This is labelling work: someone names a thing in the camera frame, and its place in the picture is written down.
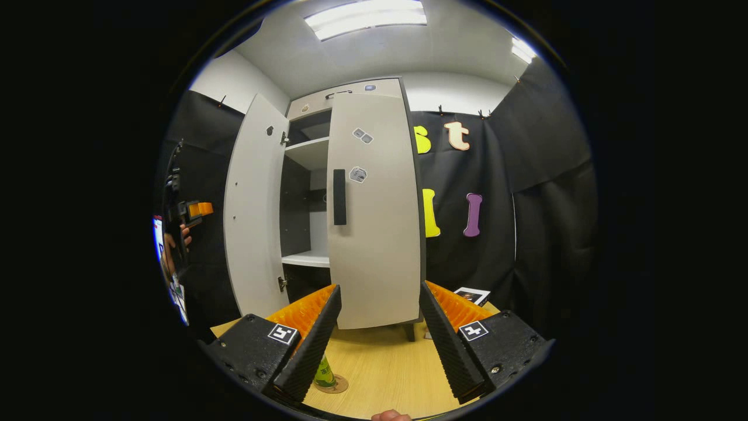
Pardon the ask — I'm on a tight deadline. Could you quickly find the round cork coaster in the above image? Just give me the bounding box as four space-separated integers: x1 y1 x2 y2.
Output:
316 374 349 394

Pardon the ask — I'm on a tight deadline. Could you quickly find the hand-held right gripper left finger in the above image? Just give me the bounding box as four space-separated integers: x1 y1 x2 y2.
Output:
202 284 343 404

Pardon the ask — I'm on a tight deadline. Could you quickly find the cabinet door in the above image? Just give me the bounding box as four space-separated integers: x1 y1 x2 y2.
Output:
326 92 423 330
224 94 291 318

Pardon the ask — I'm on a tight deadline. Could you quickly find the grey white cabinet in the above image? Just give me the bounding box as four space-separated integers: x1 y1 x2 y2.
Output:
279 76 427 343

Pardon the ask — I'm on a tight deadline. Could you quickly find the wide cabinet shelf board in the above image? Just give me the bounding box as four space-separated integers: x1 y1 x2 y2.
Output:
285 136 331 171

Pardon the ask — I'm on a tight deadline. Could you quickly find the small ceiling light panel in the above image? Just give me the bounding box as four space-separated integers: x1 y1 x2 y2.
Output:
511 36 538 65

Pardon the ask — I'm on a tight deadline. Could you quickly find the small photo card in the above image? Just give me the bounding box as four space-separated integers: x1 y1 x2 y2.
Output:
453 287 491 306

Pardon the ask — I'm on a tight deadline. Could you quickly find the thin cabinet shelf board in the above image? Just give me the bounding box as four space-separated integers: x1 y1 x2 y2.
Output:
282 250 331 268

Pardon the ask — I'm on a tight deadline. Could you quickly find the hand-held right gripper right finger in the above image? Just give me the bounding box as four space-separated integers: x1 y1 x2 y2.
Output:
419 281 556 405

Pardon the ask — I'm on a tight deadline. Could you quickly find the large ceiling light panel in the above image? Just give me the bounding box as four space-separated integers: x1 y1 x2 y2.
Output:
304 0 428 42

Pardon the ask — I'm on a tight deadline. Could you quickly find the black bar door handle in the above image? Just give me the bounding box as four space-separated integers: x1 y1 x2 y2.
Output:
333 169 348 226

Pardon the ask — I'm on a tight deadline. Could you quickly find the green label clear bottle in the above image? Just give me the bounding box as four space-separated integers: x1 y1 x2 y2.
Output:
313 354 338 388

